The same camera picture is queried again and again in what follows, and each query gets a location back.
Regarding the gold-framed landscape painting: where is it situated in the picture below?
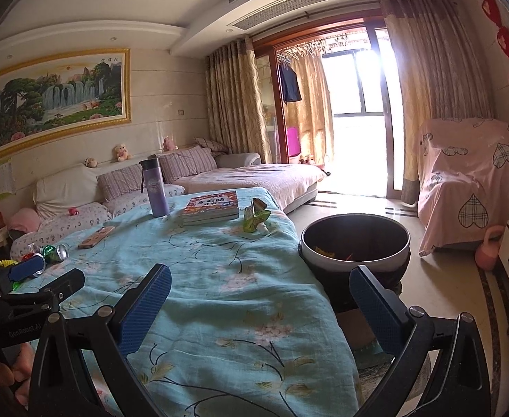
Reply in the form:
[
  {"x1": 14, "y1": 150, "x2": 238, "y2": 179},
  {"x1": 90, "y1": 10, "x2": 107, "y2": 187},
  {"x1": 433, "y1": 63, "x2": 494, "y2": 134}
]
[{"x1": 0, "y1": 48, "x2": 132, "y2": 164}]

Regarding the ceiling air vent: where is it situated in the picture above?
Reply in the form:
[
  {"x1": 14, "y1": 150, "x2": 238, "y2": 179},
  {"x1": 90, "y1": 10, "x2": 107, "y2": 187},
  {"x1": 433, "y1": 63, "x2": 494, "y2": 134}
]
[{"x1": 228, "y1": 0, "x2": 356, "y2": 30}]

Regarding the pink kettlebell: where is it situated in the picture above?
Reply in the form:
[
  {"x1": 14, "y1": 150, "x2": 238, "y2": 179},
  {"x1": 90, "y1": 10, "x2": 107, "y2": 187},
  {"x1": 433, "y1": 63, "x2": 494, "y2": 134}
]
[{"x1": 474, "y1": 224, "x2": 505, "y2": 272}]

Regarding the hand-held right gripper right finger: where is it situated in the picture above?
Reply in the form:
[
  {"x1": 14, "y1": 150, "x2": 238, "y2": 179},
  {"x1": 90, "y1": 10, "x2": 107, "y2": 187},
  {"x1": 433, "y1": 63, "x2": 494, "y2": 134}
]
[{"x1": 348, "y1": 265, "x2": 492, "y2": 417}]

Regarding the dark hanging garment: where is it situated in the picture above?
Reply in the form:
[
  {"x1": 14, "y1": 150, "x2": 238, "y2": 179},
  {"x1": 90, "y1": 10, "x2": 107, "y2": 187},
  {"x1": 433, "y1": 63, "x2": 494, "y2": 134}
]
[{"x1": 279, "y1": 64, "x2": 303, "y2": 104}]

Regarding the grey black round bin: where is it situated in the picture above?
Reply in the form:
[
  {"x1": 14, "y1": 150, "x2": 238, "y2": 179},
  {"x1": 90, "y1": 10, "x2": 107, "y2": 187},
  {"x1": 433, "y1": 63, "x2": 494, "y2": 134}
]
[{"x1": 298, "y1": 215, "x2": 412, "y2": 310}]

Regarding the purple water bottle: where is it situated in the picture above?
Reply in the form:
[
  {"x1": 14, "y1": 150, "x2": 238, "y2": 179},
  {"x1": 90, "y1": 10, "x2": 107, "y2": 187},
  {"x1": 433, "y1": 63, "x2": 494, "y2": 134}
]
[{"x1": 139, "y1": 154, "x2": 172, "y2": 218}]

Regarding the white pillow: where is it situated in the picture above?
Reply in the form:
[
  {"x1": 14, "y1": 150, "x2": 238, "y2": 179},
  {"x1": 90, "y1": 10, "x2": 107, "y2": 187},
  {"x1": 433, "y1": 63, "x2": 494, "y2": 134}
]
[{"x1": 34, "y1": 164, "x2": 104, "y2": 219}]

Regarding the yellow sheer curtain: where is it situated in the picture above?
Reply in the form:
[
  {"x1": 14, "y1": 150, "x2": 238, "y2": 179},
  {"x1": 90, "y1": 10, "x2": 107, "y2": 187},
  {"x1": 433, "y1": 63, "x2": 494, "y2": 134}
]
[{"x1": 281, "y1": 53, "x2": 336, "y2": 164}]

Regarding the pink cloth bundle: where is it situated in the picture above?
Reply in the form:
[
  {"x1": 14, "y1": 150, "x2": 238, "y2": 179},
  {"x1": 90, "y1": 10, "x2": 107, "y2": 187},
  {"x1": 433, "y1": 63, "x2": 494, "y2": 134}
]
[{"x1": 8, "y1": 207, "x2": 43, "y2": 234}]

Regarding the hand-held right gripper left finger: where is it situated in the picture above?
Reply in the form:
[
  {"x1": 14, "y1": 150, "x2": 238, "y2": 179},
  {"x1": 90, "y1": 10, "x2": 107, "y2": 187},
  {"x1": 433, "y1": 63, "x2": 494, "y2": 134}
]
[{"x1": 27, "y1": 263, "x2": 172, "y2": 417}]

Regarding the brown cardboard box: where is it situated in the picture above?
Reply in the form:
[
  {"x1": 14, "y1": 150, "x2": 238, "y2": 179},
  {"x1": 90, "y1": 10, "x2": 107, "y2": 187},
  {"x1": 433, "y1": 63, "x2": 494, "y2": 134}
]
[{"x1": 336, "y1": 308, "x2": 379, "y2": 350}]

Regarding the light blue floral blanket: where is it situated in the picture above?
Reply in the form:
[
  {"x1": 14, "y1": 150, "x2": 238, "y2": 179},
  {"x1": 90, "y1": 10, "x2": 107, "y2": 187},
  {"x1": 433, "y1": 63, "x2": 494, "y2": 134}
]
[{"x1": 13, "y1": 187, "x2": 361, "y2": 417}]

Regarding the striped cushion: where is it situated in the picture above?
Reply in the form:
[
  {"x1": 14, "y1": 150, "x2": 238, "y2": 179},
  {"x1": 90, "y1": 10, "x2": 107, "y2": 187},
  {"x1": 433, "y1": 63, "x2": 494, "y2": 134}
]
[
  {"x1": 194, "y1": 137, "x2": 230, "y2": 156},
  {"x1": 158, "y1": 145, "x2": 219, "y2": 184},
  {"x1": 97, "y1": 163, "x2": 145, "y2": 203}
]

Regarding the person's left hand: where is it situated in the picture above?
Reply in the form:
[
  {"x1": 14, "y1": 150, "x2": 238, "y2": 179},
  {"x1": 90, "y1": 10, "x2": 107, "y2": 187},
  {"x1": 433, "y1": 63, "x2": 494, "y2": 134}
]
[{"x1": 0, "y1": 344, "x2": 33, "y2": 406}]

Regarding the beige patterned curtain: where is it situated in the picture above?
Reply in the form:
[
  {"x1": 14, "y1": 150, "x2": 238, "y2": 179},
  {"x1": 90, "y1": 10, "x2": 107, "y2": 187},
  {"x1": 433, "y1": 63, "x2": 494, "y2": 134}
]
[
  {"x1": 379, "y1": 0, "x2": 497, "y2": 206},
  {"x1": 205, "y1": 37, "x2": 273, "y2": 166}
]

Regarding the grey round trash bin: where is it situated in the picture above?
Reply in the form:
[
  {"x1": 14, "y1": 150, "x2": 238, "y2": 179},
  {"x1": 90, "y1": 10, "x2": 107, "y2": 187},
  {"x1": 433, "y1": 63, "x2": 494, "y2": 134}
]
[{"x1": 298, "y1": 213, "x2": 412, "y2": 275}]

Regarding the red hanging wall decoration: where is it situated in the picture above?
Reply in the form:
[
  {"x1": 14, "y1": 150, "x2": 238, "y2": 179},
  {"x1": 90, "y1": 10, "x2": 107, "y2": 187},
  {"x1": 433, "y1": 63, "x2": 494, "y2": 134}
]
[{"x1": 466, "y1": 0, "x2": 509, "y2": 136}]

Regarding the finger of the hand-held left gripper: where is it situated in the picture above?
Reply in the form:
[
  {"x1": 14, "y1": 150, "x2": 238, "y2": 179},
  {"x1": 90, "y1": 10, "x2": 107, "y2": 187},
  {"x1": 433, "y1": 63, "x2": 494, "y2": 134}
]
[
  {"x1": 1, "y1": 255, "x2": 47, "y2": 284},
  {"x1": 2, "y1": 268, "x2": 87, "y2": 314}
]

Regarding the pink heart-print covered armchair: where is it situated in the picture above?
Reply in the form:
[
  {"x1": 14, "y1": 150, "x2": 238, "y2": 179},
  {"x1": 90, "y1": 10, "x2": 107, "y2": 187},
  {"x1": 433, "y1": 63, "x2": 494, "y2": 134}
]
[{"x1": 417, "y1": 116, "x2": 509, "y2": 257}]

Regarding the green snack wrapper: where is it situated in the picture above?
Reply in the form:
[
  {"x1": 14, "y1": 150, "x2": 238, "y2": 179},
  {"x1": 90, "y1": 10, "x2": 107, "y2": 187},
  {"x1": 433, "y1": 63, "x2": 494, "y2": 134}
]
[{"x1": 241, "y1": 197, "x2": 273, "y2": 234}]

